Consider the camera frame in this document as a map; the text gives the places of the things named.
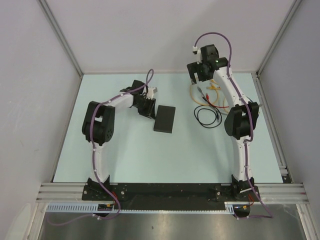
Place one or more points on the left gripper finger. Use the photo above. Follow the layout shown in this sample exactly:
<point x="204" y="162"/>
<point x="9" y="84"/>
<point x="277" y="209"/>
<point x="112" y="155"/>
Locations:
<point x="144" y="111"/>
<point x="152" y="108"/>

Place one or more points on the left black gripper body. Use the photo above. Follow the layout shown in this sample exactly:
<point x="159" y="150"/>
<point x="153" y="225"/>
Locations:
<point x="144" y="102"/>

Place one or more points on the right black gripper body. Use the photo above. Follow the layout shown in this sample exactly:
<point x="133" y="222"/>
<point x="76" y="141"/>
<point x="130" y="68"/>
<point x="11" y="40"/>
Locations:
<point x="200" y="69"/>

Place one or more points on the black network switch box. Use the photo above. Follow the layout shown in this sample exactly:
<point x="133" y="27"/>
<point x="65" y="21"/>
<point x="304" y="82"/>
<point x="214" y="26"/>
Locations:
<point x="164" y="120"/>

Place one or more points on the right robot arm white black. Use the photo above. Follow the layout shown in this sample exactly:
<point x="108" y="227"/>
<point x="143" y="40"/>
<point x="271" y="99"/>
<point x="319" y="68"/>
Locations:
<point x="241" y="119"/>

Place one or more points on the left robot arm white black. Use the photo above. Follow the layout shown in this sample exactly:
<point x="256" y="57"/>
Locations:
<point x="99" y="124"/>

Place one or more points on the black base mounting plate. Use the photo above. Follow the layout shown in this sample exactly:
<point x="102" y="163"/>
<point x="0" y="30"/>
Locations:
<point x="153" y="197"/>

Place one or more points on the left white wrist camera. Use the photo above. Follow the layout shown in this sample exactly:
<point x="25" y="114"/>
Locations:
<point x="151" y="91"/>

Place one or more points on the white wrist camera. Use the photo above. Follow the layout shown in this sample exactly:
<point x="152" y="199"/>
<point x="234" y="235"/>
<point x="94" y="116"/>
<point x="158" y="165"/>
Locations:
<point x="151" y="91"/>
<point x="197" y="52"/>

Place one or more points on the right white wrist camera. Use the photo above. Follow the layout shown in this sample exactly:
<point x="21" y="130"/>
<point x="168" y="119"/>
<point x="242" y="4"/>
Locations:
<point x="197" y="52"/>

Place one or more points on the left aluminium corner post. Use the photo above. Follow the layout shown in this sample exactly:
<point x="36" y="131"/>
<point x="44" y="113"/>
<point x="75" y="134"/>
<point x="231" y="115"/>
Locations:
<point x="48" y="13"/>

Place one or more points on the aluminium corner post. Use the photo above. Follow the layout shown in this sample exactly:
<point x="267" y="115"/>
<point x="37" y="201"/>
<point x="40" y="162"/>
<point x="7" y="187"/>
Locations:
<point x="48" y="13"/>
<point x="279" y="35"/>

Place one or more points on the right aluminium corner post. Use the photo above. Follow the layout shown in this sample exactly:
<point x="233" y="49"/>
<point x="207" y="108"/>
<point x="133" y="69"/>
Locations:
<point x="279" y="35"/>

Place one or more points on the slotted cable duct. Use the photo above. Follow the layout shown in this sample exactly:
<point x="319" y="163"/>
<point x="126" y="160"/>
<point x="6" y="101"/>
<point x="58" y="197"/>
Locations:
<point x="103" y="208"/>

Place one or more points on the aluminium front rail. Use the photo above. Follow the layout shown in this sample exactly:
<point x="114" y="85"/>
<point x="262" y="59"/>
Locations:
<point x="269" y="193"/>

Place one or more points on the right aluminium side rail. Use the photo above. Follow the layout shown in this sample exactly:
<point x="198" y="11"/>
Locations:
<point x="281" y="160"/>

